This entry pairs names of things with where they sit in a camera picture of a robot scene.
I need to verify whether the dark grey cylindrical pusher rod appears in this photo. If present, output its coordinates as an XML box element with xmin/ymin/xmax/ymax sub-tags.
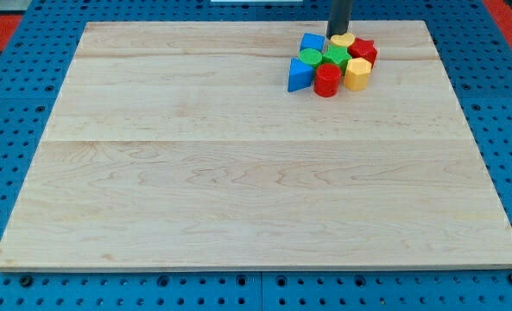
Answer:
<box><xmin>326</xmin><ymin>0</ymin><xmax>353</xmax><ymax>39</ymax></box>

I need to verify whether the green circle block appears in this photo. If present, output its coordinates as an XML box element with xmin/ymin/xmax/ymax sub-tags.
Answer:
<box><xmin>298</xmin><ymin>48</ymin><xmax>323</xmax><ymax>69</ymax></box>

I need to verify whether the light wooden board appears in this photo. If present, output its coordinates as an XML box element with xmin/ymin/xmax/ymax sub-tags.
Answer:
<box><xmin>0</xmin><ymin>21</ymin><xmax>512</xmax><ymax>272</ymax></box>

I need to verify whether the yellow heart block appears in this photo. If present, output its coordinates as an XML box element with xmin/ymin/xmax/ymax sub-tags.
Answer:
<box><xmin>329</xmin><ymin>32</ymin><xmax>356</xmax><ymax>48</ymax></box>

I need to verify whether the red star block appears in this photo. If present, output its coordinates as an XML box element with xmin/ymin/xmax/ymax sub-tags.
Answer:
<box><xmin>348</xmin><ymin>37</ymin><xmax>378</xmax><ymax>66</ymax></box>

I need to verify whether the blue cube block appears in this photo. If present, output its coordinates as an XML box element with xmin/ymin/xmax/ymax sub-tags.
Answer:
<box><xmin>299</xmin><ymin>33</ymin><xmax>326</xmax><ymax>52</ymax></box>

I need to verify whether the green star block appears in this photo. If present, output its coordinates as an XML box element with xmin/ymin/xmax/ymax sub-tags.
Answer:
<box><xmin>322</xmin><ymin>45</ymin><xmax>352</xmax><ymax>74</ymax></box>

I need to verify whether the yellow hexagon block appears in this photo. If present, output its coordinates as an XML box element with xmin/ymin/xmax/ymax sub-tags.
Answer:
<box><xmin>344</xmin><ymin>58</ymin><xmax>372</xmax><ymax>91</ymax></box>

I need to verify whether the red cylinder block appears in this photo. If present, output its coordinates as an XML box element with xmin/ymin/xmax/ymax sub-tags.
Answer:
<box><xmin>313</xmin><ymin>63</ymin><xmax>342</xmax><ymax>98</ymax></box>

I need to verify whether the blue triangle block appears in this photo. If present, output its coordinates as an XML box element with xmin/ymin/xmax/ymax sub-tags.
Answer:
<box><xmin>287</xmin><ymin>58</ymin><xmax>314</xmax><ymax>92</ymax></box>

